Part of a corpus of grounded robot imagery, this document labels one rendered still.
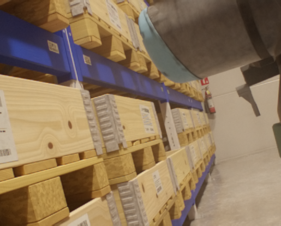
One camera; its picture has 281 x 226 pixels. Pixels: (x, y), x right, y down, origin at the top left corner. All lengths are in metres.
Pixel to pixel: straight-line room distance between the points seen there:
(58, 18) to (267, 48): 0.77
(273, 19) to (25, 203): 0.59
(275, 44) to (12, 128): 0.53
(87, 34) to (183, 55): 0.96
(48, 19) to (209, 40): 0.73
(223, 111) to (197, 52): 6.69
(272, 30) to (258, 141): 6.76
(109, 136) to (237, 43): 0.93
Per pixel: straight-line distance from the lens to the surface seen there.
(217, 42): 0.57
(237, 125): 7.27
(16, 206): 0.83
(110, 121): 1.42
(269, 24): 0.56
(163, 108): 3.18
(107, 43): 1.83
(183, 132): 3.30
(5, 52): 1.00
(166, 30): 0.59
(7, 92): 0.82
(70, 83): 1.34
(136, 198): 1.43
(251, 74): 1.09
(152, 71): 2.66
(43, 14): 1.23
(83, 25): 1.53
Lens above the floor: 0.75
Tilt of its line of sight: 4 degrees up
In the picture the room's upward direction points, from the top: 15 degrees counter-clockwise
